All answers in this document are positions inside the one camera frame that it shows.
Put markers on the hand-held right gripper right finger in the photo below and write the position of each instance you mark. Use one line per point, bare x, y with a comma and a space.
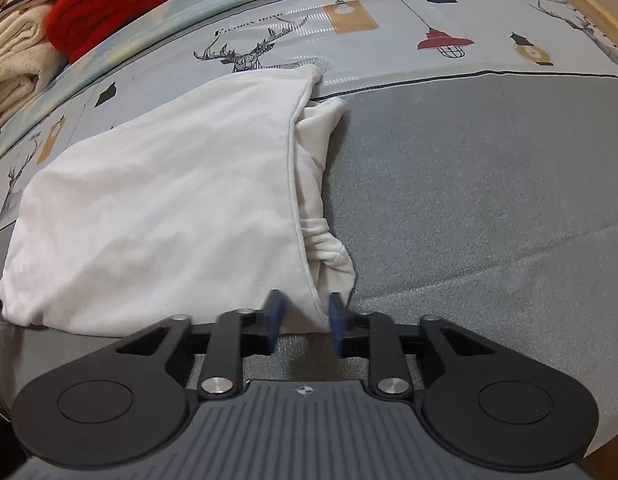
337, 325

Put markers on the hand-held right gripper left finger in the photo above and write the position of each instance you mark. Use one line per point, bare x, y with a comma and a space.
273, 321

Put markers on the white shirt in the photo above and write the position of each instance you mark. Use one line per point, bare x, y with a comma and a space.
164, 185

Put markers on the cream folded clothes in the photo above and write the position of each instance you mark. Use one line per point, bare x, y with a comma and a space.
14, 65

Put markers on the grey fabric mat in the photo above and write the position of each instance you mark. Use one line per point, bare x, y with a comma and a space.
464, 210

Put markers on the printed deer bed sheet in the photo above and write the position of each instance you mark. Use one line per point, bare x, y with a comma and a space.
389, 35

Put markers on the red knitted sweater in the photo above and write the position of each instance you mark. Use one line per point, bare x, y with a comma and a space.
129, 0

